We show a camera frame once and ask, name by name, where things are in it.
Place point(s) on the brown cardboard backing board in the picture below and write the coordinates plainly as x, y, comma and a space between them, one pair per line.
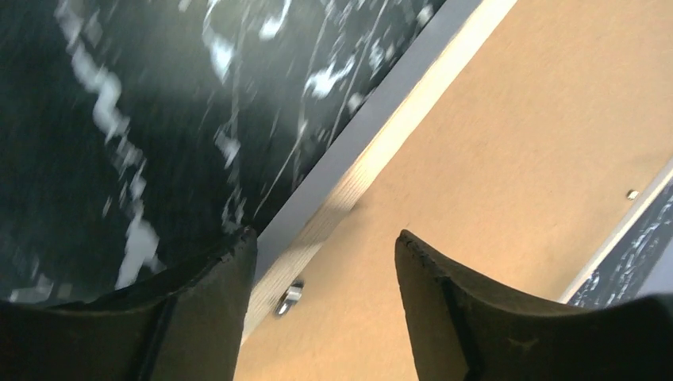
520, 171

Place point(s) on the white wooden picture frame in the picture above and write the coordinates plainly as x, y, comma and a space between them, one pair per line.
384, 121

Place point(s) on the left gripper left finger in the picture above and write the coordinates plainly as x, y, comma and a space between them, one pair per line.
186, 323

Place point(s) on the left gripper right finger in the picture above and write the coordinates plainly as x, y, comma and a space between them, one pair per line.
464, 325

